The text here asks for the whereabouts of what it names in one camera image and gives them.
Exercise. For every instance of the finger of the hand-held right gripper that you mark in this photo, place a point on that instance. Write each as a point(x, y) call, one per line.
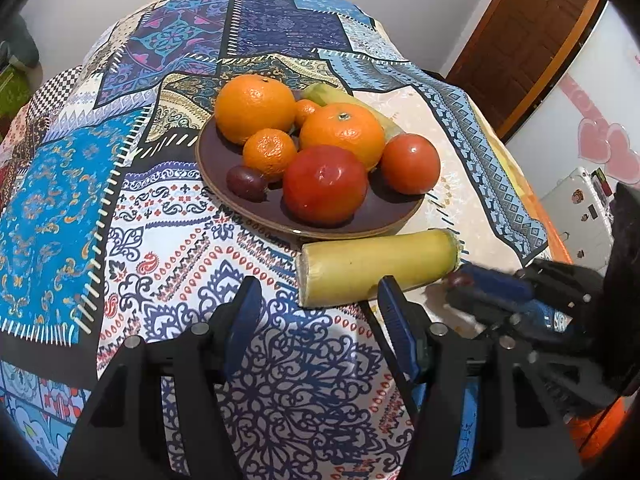
point(487, 310)
point(495, 280)

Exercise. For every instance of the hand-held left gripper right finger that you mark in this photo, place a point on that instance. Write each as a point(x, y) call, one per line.
point(396, 321)

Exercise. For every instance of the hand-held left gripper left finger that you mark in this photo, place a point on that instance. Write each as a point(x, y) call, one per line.
point(245, 320)

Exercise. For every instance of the dark purple plum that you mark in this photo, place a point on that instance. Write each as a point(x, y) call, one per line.
point(246, 183)
point(456, 280)

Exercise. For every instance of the brown round plate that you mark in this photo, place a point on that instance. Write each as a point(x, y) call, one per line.
point(380, 210)

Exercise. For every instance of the orange-red tomato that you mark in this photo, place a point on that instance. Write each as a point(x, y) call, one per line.
point(410, 162)

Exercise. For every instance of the deep red tomato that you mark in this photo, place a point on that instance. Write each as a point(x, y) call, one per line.
point(325, 185)

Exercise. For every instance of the small mandarin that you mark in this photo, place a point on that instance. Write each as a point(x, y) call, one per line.
point(270, 149)

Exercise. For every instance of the large orange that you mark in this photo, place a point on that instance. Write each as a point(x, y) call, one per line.
point(255, 107)
point(342, 132)

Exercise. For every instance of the tiny mandarin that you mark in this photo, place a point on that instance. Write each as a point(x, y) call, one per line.
point(306, 111)

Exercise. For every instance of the white refrigerator with magnets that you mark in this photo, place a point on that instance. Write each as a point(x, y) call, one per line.
point(575, 215)

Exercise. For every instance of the orange bed sheet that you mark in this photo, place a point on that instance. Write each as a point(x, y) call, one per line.
point(595, 425)

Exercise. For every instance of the white panel with pink hearts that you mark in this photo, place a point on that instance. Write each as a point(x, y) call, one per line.
point(595, 110)

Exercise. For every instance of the patchwork printed blanket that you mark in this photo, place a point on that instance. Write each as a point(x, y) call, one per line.
point(75, 185)

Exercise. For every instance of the brown wooden door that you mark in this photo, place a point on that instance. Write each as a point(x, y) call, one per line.
point(525, 35)

